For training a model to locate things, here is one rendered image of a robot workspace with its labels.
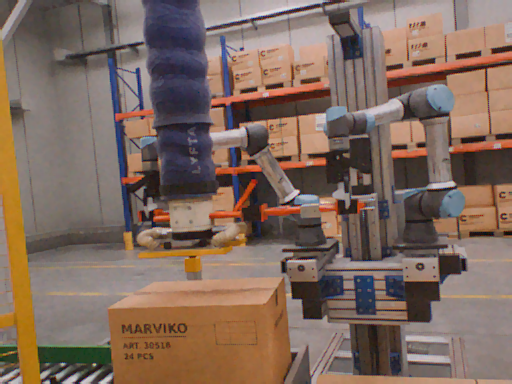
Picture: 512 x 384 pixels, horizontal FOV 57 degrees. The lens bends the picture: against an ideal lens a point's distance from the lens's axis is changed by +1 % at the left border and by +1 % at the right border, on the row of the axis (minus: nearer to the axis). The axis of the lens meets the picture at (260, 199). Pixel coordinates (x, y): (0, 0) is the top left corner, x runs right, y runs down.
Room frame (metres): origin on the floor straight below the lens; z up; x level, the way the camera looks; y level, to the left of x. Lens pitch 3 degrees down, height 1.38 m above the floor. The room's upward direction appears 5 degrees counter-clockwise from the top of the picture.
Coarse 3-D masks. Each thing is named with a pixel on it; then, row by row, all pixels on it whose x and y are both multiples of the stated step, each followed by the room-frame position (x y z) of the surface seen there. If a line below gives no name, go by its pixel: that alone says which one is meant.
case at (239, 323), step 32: (160, 288) 1.96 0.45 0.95; (192, 288) 1.90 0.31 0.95; (224, 288) 1.85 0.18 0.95; (256, 288) 1.81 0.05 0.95; (128, 320) 1.70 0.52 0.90; (160, 320) 1.67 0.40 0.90; (192, 320) 1.64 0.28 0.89; (224, 320) 1.62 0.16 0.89; (256, 320) 1.59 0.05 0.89; (128, 352) 1.70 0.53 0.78; (160, 352) 1.67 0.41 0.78; (192, 352) 1.65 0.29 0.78; (224, 352) 1.62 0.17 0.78; (256, 352) 1.60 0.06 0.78; (288, 352) 1.92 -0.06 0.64
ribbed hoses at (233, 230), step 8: (232, 224) 1.77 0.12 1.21; (240, 224) 1.81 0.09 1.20; (144, 232) 1.80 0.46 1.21; (152, 232) 1.83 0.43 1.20; (224, 232) 1.69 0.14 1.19; (232, 232) 1.69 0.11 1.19; (240, 232) 1.82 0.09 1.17; (144, 240) 1.75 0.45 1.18; (152, 240) 1.75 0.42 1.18; (216, 240) 1.68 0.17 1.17; (224, 240) 1.68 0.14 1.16; (152, 248) 1.74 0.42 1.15
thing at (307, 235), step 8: (312, 224) 2.18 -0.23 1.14; (320, 224) 2.20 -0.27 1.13; (296, 232) 2.23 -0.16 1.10; (304, 232) 2.18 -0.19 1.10; (312, 232) 2.17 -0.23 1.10; (320, 232) 2.19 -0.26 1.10; (296, 240) 2.21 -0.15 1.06; (304, 240) 2.17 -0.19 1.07; (312, 240) 2.16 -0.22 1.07; (320, 240) 2.17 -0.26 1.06
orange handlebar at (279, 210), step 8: (272, 208) 1.78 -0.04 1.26; (280, 208) 1.72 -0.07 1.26; (288, 208) 1.72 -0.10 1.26; (296, 208) 1.71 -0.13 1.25; (320, 208) 1.68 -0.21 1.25; (328, 208) 1.68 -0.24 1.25; (360, 208) 1.66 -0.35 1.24; (160, 216) 1.87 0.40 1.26; (168, 216) 1.83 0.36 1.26; (208, 216) 1.78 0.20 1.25; (216, 216) 1.77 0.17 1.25; (224, 216) 1.77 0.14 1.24; (232, 216) 1.76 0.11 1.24; (240, 216) 1.75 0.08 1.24
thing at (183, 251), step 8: (200, 240) 1.71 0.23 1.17; (160, 248) 1.77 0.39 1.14; (168, 248) 1.74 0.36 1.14; (176, 248) 1.74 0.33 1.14; (184, 248) 1.72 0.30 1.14; (192, 248) 1.70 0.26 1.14; (200, 248) 1.69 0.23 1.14; (208, 248) 1.68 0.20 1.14; (216, 248) 1.67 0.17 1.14; (224, 248) 1.67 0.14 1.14; (232, 248) 1.73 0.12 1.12; (144, 256) 1.72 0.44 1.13; (152, 256) 1.71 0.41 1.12; (160, 256) 1.71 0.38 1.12; (168, 256) 1.70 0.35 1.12; (176, 256) 1.69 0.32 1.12; (184, 256) 1.69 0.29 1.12
